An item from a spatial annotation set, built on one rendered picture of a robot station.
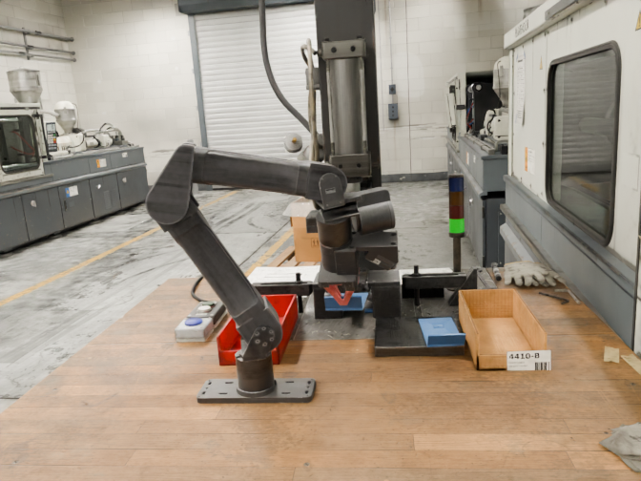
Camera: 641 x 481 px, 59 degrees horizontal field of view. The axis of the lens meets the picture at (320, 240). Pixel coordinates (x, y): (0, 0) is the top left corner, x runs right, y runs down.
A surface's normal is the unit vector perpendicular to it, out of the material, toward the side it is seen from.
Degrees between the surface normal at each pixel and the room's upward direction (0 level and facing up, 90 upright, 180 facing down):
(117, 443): 0
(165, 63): 90
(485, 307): 90
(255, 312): 88
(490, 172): 90
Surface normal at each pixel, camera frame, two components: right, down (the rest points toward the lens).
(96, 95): -0.17, 0.22
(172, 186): 0.17, 0.21
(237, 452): -0.07, -0.97
